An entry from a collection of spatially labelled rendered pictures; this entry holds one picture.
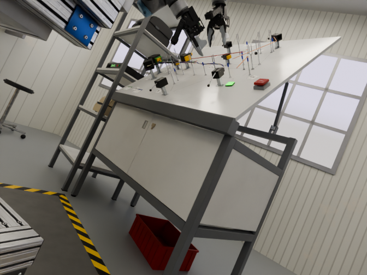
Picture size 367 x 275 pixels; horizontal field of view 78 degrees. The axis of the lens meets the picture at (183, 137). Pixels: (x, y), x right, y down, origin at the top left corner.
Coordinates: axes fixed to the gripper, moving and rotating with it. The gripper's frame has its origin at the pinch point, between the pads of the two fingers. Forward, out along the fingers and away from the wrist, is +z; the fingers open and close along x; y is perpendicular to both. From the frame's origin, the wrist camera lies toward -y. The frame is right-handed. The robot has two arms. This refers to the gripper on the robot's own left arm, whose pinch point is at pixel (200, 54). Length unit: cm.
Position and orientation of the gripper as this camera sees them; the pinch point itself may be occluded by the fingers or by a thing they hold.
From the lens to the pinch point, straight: 116.4
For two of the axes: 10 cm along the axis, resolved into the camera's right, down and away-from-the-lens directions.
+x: -0.6, -2.7, 9.6
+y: 8.5, -5.2, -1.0
